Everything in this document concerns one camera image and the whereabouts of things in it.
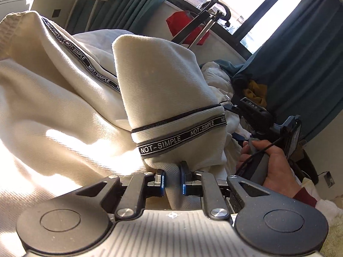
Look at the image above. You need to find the teal curtain left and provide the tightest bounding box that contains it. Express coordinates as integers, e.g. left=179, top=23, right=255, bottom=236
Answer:
left=66, top=0, right=164, bottom=34

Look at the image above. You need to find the grey crumpled clothes pile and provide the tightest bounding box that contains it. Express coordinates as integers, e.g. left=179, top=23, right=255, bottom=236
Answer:
left=201, top=61, right=250, bottom=173

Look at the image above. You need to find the person right hand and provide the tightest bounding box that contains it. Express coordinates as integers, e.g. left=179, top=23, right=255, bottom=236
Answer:
left=236, top=140, right=302, bottom=198

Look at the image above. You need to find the silver black folding stand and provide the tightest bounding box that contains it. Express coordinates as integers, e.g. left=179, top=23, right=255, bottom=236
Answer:
left=171, top=0, right=231, bottom=49

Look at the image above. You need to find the cream white zip hoodie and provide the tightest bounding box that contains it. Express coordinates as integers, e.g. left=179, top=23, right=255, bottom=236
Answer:
left=0, top=10, right=229, bottom=255

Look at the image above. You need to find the black framed window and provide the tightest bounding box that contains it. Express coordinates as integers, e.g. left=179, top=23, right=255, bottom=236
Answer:
left=167, top=0, right=301, bottom=58

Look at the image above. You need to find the teal curtain right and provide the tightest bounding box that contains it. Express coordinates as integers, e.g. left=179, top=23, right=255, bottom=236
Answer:
left=232, top=0, right=342, bottom=141

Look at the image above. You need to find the teal curtain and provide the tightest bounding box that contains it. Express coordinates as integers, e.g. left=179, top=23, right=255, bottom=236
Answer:
left=66, top=0, right=164, bottom=34
left=232, top=0, right=342, bottom=141

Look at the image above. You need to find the mustard yellow garment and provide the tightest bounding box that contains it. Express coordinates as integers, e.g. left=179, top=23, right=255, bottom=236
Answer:
left=244, top=80, right=267, bottom=108

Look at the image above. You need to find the red bag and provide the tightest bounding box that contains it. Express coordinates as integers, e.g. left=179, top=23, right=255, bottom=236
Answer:
left=166, top=11, right=210, bottom=45

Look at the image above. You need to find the dark red sleeve forearm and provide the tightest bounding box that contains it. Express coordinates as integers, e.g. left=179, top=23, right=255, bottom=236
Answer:
left=293, top=187, right=317, bottom=208

